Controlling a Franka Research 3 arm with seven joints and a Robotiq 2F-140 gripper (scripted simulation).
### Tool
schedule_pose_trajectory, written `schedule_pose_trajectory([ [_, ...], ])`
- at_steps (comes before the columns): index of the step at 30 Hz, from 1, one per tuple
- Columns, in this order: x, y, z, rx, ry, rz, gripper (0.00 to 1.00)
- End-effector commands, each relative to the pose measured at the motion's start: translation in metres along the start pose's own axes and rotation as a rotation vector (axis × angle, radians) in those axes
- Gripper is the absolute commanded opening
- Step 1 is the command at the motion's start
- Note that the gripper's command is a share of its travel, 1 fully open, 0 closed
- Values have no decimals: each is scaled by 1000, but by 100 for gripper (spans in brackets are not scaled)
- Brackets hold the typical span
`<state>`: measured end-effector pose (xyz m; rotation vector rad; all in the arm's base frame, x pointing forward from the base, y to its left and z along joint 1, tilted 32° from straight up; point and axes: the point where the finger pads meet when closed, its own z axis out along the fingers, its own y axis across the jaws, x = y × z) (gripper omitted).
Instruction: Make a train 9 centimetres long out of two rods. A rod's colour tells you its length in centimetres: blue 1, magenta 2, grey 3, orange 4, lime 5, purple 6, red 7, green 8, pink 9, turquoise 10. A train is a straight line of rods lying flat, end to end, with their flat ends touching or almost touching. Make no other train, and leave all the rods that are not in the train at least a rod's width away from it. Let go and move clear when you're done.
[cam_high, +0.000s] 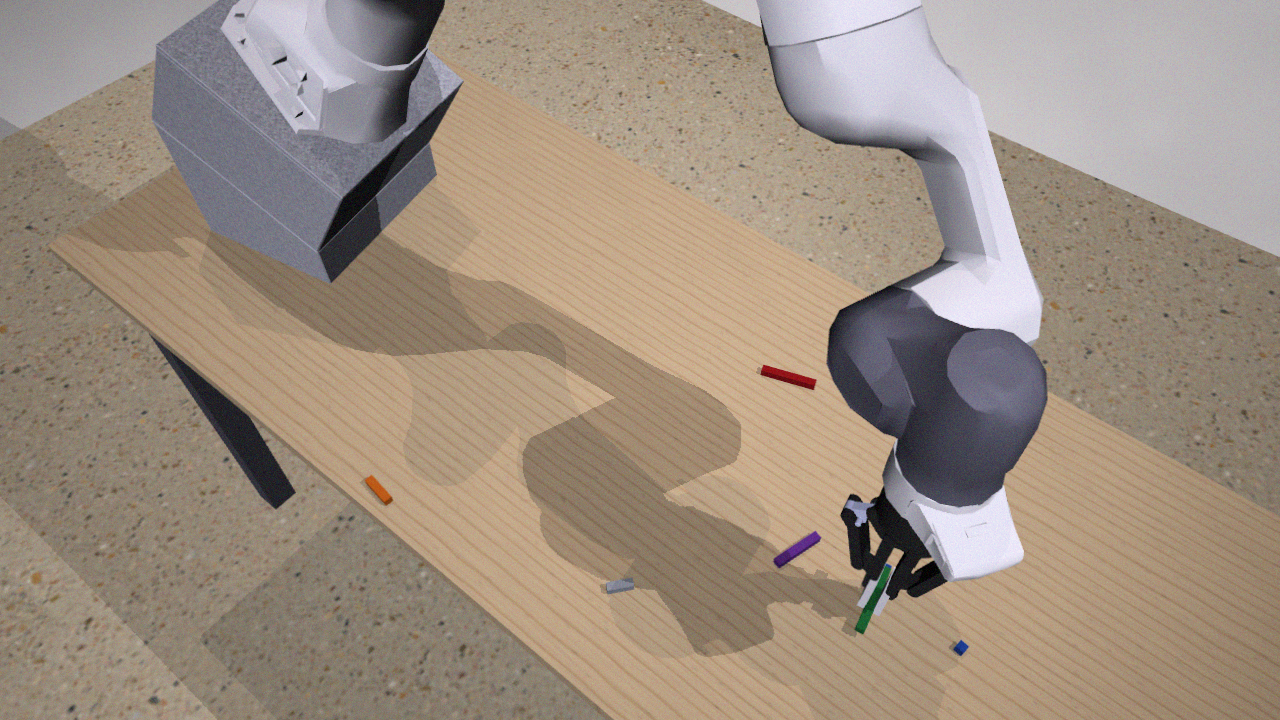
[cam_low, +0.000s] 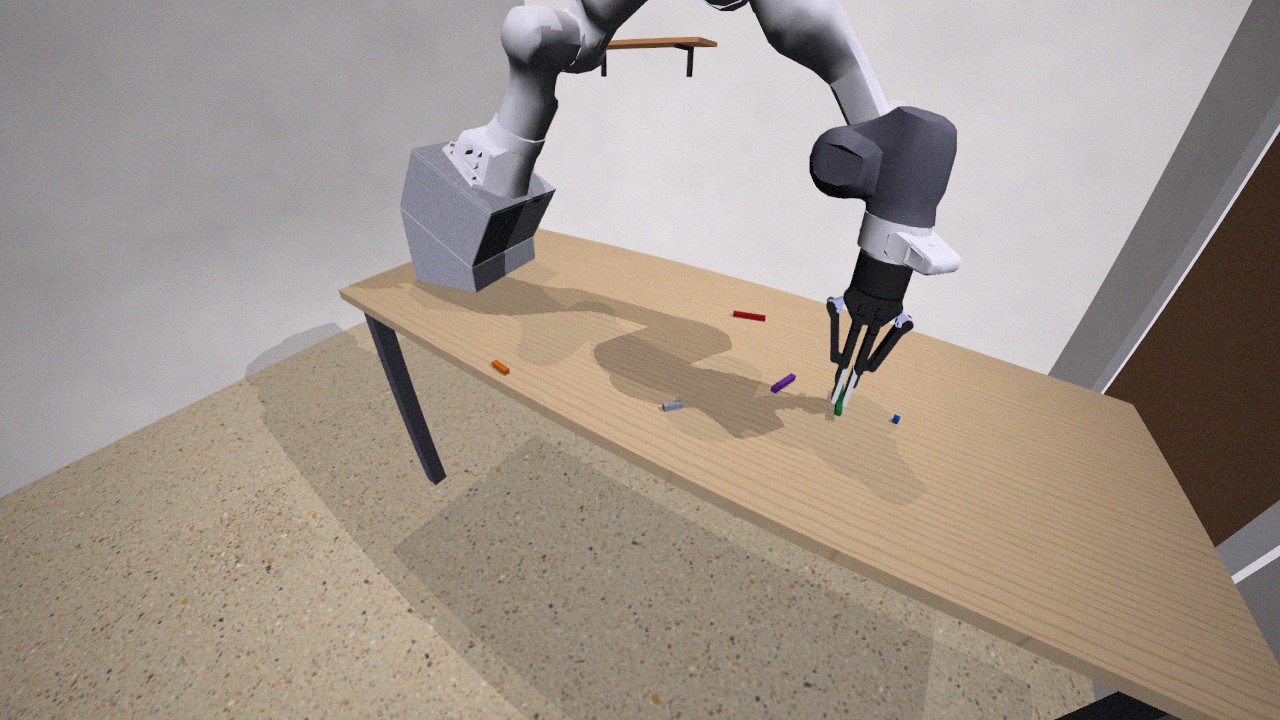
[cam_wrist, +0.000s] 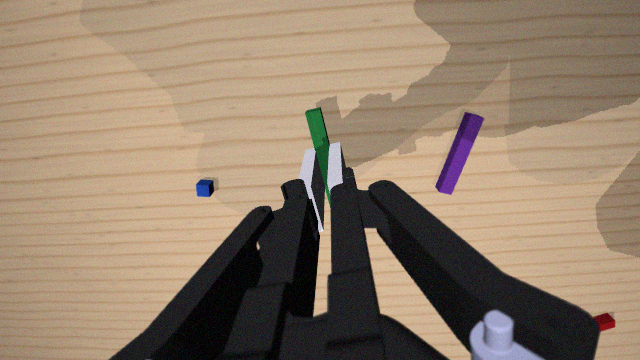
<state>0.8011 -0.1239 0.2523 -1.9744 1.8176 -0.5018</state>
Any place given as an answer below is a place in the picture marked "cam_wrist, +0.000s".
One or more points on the small blue block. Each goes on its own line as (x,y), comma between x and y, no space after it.
(205,188)

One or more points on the purple rod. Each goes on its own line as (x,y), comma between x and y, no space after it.
(459,152)

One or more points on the green rod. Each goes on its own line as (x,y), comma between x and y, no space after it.
(320,141)

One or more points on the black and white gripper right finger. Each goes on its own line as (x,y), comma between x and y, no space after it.
(494,315)

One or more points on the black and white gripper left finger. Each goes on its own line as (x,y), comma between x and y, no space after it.
(198,321)

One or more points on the red rod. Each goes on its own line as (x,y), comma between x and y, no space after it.
(605,321)

